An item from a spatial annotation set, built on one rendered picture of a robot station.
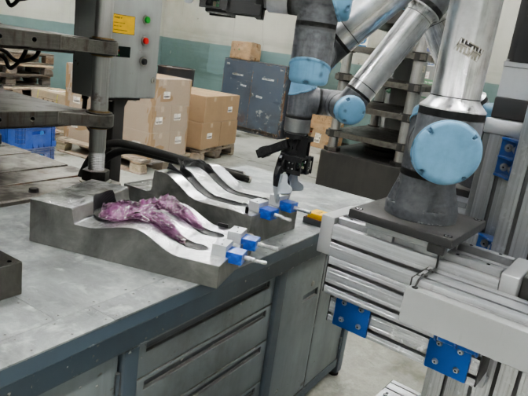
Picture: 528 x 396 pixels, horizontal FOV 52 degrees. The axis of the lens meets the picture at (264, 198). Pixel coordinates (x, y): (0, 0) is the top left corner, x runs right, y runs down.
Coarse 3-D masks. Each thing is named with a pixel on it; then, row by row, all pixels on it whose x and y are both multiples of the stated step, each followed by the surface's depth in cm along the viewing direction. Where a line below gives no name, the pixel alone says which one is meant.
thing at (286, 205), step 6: (270, 198) 164; (282, 198) 163; (276, 204) 163; (282, 204) 162; (288, 204) 161; (294, 204) 162; (282, 210) 162; (288, 210) 161; (294, 210) 163; (300, 210) 161; (306, 210) 160
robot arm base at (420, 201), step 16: (400, 176) 114; (416, 176) 110; (400, 192) 112; (416, 192) 110; (432, 192) 109; (448, 192) 110; (384, 208) 117; (400, 208) 111; (416, 208) 109; (432, 208) 110; (448, 208) 110; (432, 224) 109; (448, 224) 111
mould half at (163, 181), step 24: (168, 168) 172; (192, 168) 175; (216, 168) 182; (144, 192) 171; (192, 192) 163; (216, 192) 169; (264, 192) 177; (216, 216) 156; (240, 216) 151; (288, 216) 168
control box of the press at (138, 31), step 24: (120, 0) 202; (144, 0) 211; (120, 24) 204; (144, 24) 214; (120, 48) 207; (144, 48) 217; (72, 72) 211; (120, 72) 210; (144, 72) 220; (120, 96) 213; (144, 96) 224; (120, 120) 223
